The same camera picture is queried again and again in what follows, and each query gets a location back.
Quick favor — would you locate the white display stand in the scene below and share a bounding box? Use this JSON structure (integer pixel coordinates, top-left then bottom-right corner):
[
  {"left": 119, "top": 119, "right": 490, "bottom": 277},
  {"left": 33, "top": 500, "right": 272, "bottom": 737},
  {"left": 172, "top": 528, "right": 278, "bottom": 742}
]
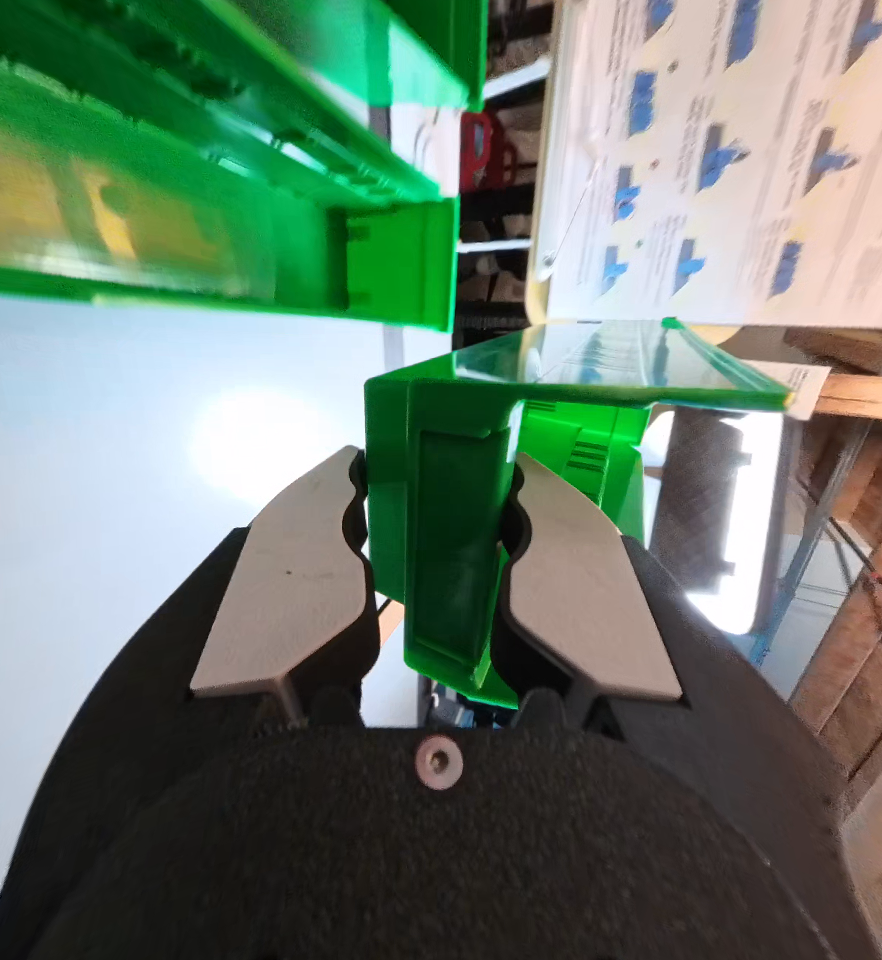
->
[{"left": 409, "top": 0, "right": 600, "bottom": 301}]

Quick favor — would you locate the red plastic container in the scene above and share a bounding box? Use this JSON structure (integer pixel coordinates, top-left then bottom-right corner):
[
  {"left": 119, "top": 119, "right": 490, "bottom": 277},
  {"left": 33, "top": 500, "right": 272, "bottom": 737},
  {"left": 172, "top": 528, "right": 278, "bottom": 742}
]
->
[{"left": 459, "top": 112, "right": 521, "bottom": 192}]

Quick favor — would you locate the light grey desk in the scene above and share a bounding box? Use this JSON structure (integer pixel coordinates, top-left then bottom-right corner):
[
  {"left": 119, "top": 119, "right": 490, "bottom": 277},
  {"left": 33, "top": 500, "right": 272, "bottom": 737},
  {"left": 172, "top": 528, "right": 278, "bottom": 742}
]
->
[{"left": 0, "top": 105, "right": 461, "bottom": 954}]

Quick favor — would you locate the printed instruction sheet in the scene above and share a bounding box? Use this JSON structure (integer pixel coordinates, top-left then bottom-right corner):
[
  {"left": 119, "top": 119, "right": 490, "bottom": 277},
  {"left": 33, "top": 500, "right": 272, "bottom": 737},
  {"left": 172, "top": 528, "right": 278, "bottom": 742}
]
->
[{"left": 546, "top": 0, "right": 882, "bottom": 331}]

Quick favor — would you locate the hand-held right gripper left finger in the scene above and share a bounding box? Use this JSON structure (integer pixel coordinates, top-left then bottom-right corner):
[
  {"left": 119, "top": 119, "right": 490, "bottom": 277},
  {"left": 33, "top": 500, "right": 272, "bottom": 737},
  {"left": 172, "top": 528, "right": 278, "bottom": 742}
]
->
[{"left": 188, "top": 446, "right": 381, "bottom": 699}]

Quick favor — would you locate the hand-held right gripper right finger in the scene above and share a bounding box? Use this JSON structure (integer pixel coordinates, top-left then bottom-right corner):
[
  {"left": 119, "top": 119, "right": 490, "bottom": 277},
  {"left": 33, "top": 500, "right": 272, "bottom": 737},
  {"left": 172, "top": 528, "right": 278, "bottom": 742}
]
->
[{"left": 492, "top": 452, "right": 684, "bottom": 702}]

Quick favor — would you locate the grey tape strip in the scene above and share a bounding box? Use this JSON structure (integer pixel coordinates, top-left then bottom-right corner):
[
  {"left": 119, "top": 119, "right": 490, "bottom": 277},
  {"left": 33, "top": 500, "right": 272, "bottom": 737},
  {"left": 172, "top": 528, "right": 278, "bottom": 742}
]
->
[{"left": 368, "top": 105, "right": 406, "bottom": 376}]

